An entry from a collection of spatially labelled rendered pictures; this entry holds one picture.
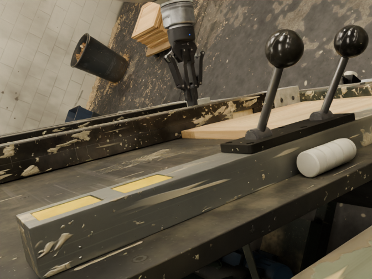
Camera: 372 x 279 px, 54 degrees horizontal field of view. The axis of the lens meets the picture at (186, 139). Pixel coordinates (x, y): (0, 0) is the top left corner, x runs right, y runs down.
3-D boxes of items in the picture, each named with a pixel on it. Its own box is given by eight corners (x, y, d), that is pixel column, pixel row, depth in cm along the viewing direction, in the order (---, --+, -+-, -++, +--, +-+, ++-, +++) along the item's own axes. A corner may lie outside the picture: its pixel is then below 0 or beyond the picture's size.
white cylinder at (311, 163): (320, 179, 39) (360, 161, 43) (316, 152, 38) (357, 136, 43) (296, 176, 41) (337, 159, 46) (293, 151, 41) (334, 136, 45)
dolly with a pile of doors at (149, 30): (195, 9, 407) (165, -11, 385) (182, 51, 396) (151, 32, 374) (165, 24, 457) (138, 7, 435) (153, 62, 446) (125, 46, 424)
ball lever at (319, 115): (338, 129, 49) (380, 29, 42) (321, 135, 47) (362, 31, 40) (315, 116, 51) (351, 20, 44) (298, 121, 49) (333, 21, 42)
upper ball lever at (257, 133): (279, 149, 42) (317, 35, 35) (256, 157, 40) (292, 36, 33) (256, 133, 45) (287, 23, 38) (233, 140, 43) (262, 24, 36)
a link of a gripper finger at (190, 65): (180, 50, 103) (185, 49, 104) (187, 89, 105) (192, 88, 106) (189, 47, 100) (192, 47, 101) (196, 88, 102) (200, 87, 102)
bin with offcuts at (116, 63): (134, 51, 512) (92, 27, 477) (123, 84, 501) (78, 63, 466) (118, 58, 554) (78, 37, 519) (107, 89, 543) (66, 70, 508)
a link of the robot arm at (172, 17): (154, 11, 101) (158, 32, 102) (171, 1, 94) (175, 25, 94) (180, 10, 106) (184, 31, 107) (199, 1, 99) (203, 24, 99)
